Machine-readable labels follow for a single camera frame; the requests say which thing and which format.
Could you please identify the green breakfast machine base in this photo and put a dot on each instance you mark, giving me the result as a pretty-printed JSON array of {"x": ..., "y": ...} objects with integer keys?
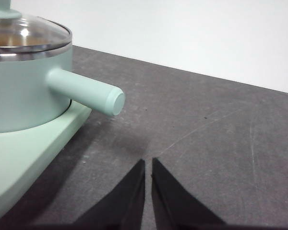
[{"x": 26, "y": 155}]

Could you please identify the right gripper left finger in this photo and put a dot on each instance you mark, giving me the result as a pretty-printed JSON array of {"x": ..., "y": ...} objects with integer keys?
[{"x": 120, "y": 206}]

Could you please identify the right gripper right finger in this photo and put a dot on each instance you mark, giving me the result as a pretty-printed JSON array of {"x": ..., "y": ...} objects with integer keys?
[{"x": 175, "y": 206}]

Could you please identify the glass lid with green knob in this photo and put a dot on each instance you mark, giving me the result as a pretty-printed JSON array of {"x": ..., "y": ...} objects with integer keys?
[{"x": 33, "y": 31}]

